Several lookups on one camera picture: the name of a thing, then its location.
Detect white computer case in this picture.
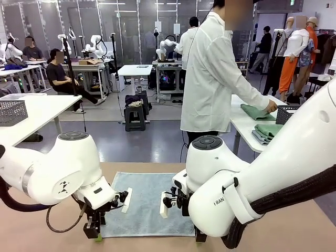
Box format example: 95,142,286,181
111,72,125,92

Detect wooden shelf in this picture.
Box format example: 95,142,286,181
236,60,249,78

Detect grey plastic basket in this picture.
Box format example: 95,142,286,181
0,99,29,127
275,104,301,125

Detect left arm black hose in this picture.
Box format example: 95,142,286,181
0,175,55,213

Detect black utility cart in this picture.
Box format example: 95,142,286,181
304,75,331,106

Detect mannequin grey vest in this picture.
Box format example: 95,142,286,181
275,16,296,58

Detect purple cloth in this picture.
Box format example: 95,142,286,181
124,94,142,105

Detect green towel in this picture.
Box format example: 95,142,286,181
254,123,284,140
240,103,278,121

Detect dark green bag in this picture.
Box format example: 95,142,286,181
22,133,44,142

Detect person in dark jacket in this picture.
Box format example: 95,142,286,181
248,25,273,74

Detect blue towel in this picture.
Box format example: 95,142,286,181
101,172,196,238

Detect white lab desk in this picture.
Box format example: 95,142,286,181
46,61,111,102
0,62,50,94

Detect right arm black cable sleeve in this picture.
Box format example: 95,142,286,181
220,165,336,250

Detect white standing desk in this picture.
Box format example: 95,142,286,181
117,64,154,124

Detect mannequin white top orange trousers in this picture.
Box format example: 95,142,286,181
278,15,310,98

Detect mannequin orange shirt tan hat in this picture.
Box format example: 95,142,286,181
296,16,321,97

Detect person in white shirt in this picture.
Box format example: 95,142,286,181
180,0,279,148

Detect grey plastic stool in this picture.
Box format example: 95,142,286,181
124,104,147,132

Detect black tripod stand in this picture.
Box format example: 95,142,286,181
262,28,286,97
59,36,79,97
110,33,120,92

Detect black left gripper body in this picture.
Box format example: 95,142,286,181
87,206,108,227

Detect black tripod cable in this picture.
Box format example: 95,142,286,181
78,96,89,132

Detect dark plastic stool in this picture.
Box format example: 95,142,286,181
136,90,150,116

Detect person's right forearm white sleeve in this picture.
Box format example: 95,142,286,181
240,76,271,111

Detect dark clothes on rack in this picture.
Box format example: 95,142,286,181
313,28,336,65

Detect person in dark grey t-shirt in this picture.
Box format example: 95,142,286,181
46,48,102,114

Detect person in white hoodie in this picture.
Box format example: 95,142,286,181
175,16,201,70

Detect person's right hand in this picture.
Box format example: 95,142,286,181
264,100,279,114

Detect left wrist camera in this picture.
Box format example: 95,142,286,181
111,187,133,213

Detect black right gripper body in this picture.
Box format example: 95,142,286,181
181,195,192,218

